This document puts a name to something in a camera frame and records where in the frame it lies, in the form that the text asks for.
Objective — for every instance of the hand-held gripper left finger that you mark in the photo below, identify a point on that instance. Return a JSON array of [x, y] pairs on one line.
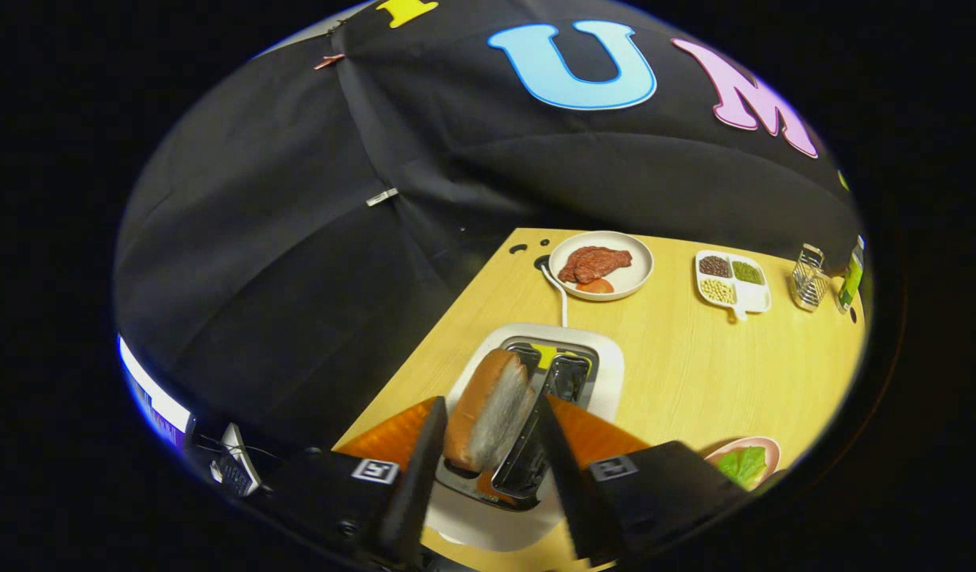
[[420, 485]]

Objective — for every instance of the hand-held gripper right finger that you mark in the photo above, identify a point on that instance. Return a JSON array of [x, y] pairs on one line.
[[567, 477]]

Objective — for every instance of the toasted bread slice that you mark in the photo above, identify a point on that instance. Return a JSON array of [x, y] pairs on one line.
[[488, 413]]

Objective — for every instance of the green lettuce leaf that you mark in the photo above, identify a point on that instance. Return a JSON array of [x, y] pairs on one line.
[[742, 467]]

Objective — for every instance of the white toaster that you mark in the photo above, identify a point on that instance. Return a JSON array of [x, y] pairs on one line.
[[607, 373]]

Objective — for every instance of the white desk device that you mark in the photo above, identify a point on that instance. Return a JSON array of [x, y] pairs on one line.
[[238, 469]]

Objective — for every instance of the orange tomato slice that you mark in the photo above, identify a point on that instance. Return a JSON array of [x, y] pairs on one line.
[[595, 287]]

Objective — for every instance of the pink round plate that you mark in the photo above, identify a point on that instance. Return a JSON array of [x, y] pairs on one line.
[[764, 442]]

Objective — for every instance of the red meat steak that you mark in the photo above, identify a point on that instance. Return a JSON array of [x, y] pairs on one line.
[[591, 262]]

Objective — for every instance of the round beige plate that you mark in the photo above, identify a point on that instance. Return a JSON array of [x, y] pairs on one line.
[[635, 266]]

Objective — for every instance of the yellow bean pile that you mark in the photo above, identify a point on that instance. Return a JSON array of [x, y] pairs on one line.
[[717, 291]]

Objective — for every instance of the dark bean pile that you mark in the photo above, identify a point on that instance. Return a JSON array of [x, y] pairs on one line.
[[714, 266]]

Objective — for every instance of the white divided dish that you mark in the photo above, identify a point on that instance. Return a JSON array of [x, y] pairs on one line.
[[754, 298]]

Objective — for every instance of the green bean pile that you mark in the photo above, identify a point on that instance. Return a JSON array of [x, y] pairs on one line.
[[748, 272]]

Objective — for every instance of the black backdrop cloth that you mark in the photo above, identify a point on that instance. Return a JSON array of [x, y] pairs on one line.
[[297, 238]]

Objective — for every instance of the computer monitor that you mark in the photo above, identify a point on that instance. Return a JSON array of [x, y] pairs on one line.
[[150, 397]]

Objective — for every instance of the silver cloth clip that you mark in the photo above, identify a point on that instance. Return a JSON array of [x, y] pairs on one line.
[[382, 197]]

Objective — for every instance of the green drink bottle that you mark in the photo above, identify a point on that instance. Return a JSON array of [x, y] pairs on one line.
[[851, 278]]

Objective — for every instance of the pink cloth clip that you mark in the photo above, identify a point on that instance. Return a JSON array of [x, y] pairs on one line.
[[329, 61]]

